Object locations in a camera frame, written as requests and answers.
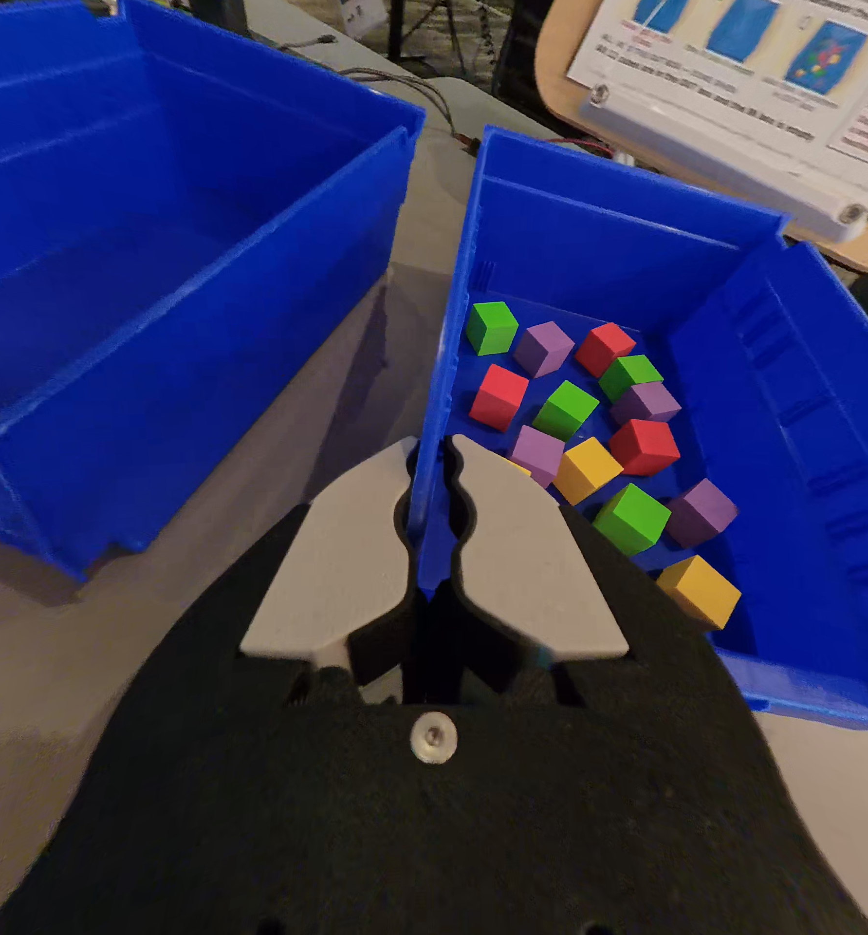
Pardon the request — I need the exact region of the printed instruction sheet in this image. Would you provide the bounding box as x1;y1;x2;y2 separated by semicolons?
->
565;0;868;176

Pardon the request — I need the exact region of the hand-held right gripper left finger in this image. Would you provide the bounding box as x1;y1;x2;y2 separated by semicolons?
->
240;436;431;706

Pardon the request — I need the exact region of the blue plastic bin with cubes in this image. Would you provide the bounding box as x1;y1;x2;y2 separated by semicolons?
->
0;0;427;581

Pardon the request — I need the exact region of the instruction sheet on wooden board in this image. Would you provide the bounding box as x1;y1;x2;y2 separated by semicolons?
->
535;0;868;277

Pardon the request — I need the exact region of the red cable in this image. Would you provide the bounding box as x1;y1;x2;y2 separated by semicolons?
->
454;133;617;159

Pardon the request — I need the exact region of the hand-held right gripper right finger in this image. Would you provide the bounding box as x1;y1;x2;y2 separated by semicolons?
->
430;434;630;706

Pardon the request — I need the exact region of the black cable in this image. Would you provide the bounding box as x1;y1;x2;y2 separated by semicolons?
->
280;33;479;147

